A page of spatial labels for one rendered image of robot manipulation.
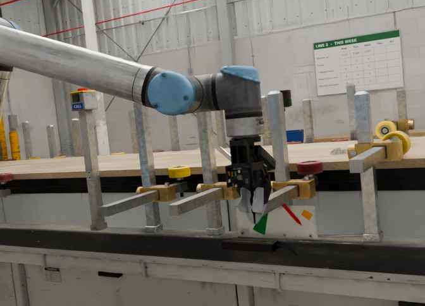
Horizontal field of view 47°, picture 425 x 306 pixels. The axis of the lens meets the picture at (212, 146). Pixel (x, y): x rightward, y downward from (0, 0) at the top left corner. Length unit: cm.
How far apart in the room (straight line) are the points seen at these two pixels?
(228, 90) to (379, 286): 71
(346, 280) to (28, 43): 106
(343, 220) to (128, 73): 91
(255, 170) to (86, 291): 145
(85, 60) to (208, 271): 88
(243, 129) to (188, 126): 882
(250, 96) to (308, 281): 65
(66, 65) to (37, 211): 142
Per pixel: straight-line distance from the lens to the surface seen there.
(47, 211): 243
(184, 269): 176
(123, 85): 108
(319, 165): 157
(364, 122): 138
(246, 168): 114
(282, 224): 150
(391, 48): 860
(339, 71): 874
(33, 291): 271
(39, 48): 118
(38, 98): 1161
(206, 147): 157
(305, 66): 893
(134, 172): 200
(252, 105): 115
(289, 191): 139
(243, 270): 164
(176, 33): 1014
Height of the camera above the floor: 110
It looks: 4 degrees down
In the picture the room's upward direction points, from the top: 6 degrees counter-clockwise
